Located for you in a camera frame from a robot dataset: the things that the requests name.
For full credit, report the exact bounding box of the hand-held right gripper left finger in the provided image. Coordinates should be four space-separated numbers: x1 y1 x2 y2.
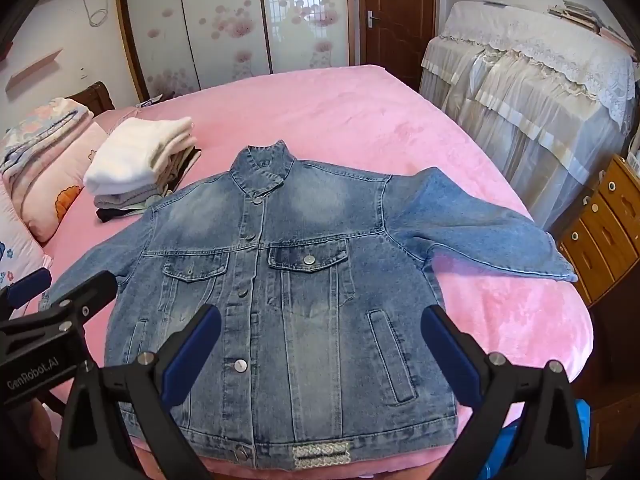
54 304 223 480

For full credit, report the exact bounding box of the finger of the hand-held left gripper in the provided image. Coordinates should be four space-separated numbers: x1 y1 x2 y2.
0 267 53 318
42 270 120 323

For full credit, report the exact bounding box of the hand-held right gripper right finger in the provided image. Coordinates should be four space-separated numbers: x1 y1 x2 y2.
420 304 588 480

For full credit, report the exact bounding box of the blue denim jacket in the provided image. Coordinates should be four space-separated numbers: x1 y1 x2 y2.
42 142 580 472

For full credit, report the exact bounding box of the person's left forearm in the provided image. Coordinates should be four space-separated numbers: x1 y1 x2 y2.
0 402 61 480

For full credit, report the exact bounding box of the pile of dark folded clothes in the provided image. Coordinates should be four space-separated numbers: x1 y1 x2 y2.
94 147 203 224

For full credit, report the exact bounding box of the white floral pillow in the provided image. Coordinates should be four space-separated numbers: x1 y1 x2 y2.
0 187 53 301

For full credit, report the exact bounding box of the cream folded garment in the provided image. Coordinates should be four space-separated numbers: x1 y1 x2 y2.
142 116 198 177

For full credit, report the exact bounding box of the floral folded quilt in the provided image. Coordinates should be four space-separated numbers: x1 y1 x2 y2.
0 97 95 171

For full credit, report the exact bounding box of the brown wooden headboard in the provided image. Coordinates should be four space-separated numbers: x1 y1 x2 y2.
65 81 117 117

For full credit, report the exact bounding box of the wooden drawer cabinet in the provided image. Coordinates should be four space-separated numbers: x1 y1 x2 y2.
555 155 640 308

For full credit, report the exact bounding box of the pink bed blanket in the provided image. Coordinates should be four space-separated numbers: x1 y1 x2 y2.
42 64 596 480

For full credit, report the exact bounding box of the cream lace furniture cover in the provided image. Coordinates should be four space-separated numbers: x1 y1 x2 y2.
417 0 638 233

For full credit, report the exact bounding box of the floral sliding door wardrobe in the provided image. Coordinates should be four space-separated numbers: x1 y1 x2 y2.
112 0 368 106

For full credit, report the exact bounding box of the brown wooden door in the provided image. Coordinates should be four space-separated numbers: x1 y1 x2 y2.
357 0 448 93

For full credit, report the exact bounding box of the pink wall shelf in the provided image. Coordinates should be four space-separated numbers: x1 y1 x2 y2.
6 49 65 92

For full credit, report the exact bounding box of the white wall cable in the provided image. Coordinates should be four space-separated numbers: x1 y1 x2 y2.
81 0 113 27

